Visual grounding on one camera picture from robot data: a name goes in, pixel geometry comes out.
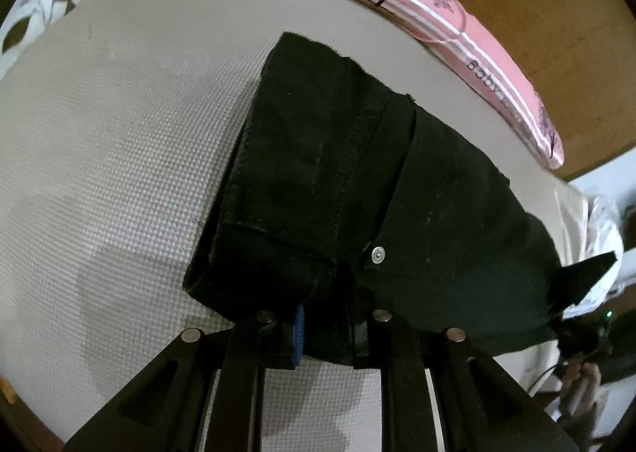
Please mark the pink striped blanket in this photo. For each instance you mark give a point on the pink striped blanket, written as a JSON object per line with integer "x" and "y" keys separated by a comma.
{"x": 422, "y": 10}

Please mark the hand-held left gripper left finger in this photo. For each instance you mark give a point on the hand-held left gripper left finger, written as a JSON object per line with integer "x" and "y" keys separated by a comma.
{"x": 299, "y": 339}

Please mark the brown wooden headboard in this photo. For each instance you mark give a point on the brown wooden headboard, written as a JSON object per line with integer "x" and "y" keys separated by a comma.
{"x": 546, "y": 10}

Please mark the white plastic bag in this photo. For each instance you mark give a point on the white plastic bag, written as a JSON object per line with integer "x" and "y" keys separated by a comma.
{"x": 606, "y": 233}

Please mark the person's right hand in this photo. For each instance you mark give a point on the person's right hand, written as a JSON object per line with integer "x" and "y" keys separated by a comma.
{"x": 584, "y": 390}

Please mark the white textured mattress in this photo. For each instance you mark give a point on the white textured mattress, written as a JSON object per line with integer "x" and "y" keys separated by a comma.
{"x": 124, "y": 134}

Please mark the black pants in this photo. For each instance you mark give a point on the black pants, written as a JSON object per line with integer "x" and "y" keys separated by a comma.
{"x": 323, "y": 159}

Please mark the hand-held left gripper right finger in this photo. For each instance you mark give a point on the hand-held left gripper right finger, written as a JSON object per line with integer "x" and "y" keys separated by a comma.
{"x": 393, "y": 362}

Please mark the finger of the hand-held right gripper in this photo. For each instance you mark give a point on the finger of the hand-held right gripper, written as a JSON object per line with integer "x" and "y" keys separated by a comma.
{"x": 586, "y": 274}

